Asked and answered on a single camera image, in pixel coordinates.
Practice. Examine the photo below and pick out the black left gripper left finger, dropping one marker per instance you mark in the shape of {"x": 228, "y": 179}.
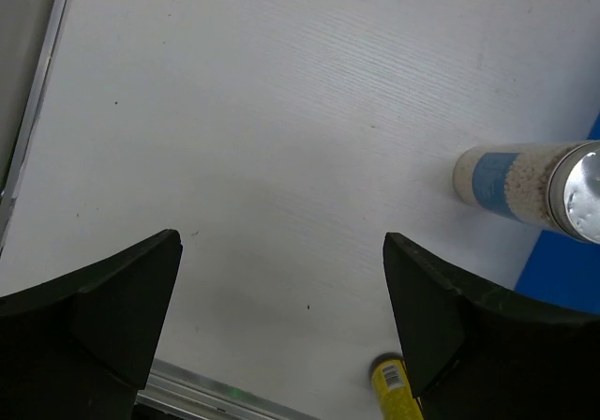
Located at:
{"x": 81, "y": 346}

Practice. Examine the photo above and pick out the aluminium table edge rail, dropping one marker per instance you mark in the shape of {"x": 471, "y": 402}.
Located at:
{"x": 30, "y": 32}

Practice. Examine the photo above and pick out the blue three-compartment bin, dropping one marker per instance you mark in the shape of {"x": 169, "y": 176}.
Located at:
{"x": 563, "y": 272}

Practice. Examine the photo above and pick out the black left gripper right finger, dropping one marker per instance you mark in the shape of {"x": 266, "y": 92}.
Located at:
{"x": 476, "y": 350}

